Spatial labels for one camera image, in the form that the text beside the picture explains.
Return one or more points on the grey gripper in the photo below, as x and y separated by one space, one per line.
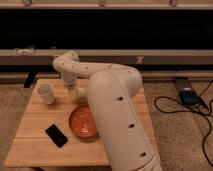
70 85

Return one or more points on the white sponge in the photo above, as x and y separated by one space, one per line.
80 94

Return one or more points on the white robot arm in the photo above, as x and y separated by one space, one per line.
109 91

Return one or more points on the white ceramic cup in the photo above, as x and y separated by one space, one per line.
46 93

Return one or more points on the orange bowl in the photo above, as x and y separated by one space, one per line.
81 122

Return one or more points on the black rectangular block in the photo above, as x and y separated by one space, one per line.
56 136

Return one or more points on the blue power adapter box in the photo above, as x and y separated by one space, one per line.
189 97

